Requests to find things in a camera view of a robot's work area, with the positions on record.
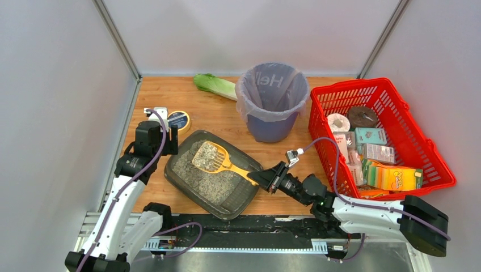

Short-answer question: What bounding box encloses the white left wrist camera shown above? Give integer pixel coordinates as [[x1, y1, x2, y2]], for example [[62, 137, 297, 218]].
[[144, 107, 170, 132]]

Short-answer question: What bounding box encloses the yellow orange sponge pack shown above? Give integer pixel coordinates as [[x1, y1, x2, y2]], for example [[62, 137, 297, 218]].
[[362, 159, 423, 191]]

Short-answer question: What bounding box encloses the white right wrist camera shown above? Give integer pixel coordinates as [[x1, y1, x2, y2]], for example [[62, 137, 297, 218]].
[[285, 148, 305, 168]]

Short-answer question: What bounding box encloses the brown round disc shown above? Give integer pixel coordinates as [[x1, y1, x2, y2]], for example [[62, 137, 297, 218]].
[[347, 106, 379, 129]]

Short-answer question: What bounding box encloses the yellow round sponge tin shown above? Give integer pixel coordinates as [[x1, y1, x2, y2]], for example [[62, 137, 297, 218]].
[[167, 110, 192, 135]]

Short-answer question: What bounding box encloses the green napa cabbage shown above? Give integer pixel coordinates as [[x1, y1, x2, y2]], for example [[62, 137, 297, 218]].
[[193, 74, 238, 101]]

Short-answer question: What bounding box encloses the grey pink packet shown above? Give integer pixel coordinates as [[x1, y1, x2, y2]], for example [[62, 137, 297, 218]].
[[362, 143, 396, 165]]

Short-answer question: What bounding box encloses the blue trash bin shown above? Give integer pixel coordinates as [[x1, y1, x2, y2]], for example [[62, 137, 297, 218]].
[[246, 112, 299, 143]]

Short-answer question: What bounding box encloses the pink white packet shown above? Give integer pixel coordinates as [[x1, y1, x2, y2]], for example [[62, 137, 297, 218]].
[[334, 131, 364, 186]]

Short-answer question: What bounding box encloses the red plastic basket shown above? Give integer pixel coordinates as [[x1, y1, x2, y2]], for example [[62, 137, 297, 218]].
[[308, 77, 457, 201]]

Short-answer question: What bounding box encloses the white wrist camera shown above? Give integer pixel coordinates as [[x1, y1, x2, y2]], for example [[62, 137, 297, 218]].
[[285, 148, 305, 168], [144, 107, 170, 132]]

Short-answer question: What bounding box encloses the grey transparent litter box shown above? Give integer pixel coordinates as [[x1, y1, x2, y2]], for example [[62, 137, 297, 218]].
[[164, 130, 263, 220]]

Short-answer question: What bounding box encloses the translucent bin liner bag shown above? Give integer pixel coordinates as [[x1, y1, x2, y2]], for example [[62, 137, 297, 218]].
[[235, 62, 310, 122]]

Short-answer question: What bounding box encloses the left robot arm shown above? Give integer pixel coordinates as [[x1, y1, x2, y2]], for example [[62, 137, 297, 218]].
[[65, 121, 178, 271]]

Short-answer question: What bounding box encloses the white toilet paper roll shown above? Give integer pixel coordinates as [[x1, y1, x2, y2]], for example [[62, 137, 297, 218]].
[[327, 113, 351, 133]]

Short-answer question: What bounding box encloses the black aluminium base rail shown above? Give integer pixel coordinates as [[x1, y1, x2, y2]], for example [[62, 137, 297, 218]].
[[77, 212, 424, 260]]

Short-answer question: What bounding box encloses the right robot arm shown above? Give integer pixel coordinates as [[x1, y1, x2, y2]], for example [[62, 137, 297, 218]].
[[247, 161, 450, 257]]

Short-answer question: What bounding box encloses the teal small box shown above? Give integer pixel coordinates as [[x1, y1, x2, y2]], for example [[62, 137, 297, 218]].
[[355, 127, 387, 145]]

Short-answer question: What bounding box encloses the yellow litter scoop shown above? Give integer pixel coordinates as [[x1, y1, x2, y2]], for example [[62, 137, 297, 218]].
[[192, 141, 259, 186]]

